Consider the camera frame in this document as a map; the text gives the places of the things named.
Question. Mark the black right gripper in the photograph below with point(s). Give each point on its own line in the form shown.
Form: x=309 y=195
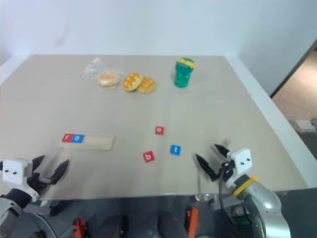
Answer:
x=227 y=172

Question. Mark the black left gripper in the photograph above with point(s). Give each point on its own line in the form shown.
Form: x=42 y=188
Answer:
x=37 y=184

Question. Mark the blue letter tile t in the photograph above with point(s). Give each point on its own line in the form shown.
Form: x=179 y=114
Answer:
x=175 y=150

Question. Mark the red letter tile o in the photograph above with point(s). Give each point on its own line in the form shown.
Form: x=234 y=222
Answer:
x=159 y=130

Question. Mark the red letter tile b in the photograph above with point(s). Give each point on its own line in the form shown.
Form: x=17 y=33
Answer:
x=149 y=157

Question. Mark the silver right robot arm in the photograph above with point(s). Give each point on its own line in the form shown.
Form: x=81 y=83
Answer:
x=267 y=203

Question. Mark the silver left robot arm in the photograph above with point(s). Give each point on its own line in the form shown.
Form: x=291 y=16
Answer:
x=10 y=208

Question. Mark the red block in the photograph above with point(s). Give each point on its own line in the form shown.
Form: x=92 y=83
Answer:
x=67 y=138

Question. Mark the blue letter o block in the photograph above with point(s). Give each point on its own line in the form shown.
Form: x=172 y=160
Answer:
x=77 y=138

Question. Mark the wooden letter tray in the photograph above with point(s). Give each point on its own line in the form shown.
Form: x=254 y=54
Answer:
x=99 y=142

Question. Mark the orange clamp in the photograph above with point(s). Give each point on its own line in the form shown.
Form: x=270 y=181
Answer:
x=193 y=221
x=78 y=226

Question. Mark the small green box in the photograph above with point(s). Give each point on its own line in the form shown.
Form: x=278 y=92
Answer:
x=242 y=222

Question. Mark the green bottle with yellow cap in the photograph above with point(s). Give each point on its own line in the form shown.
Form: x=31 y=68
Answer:
x=183 y=74

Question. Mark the pale box on floor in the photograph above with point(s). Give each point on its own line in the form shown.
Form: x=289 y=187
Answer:
x=303 y=124

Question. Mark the golden crosshatched melon bread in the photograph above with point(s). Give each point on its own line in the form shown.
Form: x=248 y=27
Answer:
x=148 y=86
x=132 y=81

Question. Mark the clear plastic wrapper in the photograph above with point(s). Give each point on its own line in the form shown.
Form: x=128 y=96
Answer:
x=90 y=70

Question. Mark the pale round bun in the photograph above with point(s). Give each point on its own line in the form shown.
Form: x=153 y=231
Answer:
x=108 y=78

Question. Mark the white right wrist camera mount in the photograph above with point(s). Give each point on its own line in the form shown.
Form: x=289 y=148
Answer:
x=241 y=160

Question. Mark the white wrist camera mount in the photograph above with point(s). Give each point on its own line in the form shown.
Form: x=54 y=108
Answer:
x=241 y=160
x=15 y=171

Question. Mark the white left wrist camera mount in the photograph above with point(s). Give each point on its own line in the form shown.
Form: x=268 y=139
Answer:
x=15 y=171

